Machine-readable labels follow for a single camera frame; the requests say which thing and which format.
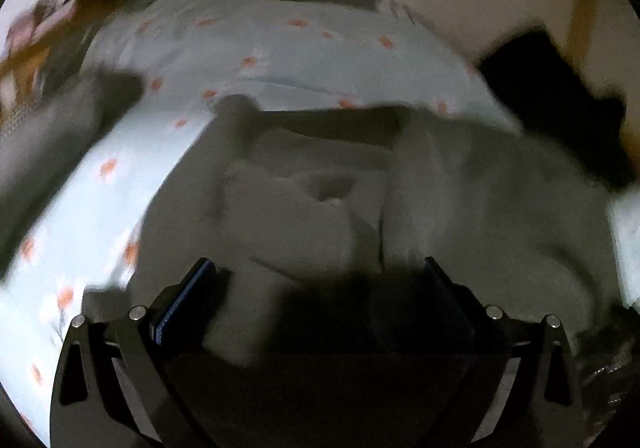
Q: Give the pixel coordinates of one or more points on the light blue daisy duvet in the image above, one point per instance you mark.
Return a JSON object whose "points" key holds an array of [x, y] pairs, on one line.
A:
{"points": [[250, 58]]}

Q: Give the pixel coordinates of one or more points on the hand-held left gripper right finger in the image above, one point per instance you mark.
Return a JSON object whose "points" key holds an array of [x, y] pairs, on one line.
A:
{"points": [[450, 300]]}

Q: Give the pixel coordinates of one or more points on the black clothes pile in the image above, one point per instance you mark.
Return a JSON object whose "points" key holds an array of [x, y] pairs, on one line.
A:
{"points": [[550, 98]]}

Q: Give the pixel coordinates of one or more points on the dark green zip hoodie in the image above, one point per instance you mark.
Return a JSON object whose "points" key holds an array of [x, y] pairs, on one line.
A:
{"points": [[475, 188]]}

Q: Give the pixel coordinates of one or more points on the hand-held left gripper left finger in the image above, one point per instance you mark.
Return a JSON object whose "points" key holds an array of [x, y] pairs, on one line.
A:
{"points": [[182, 308]]}

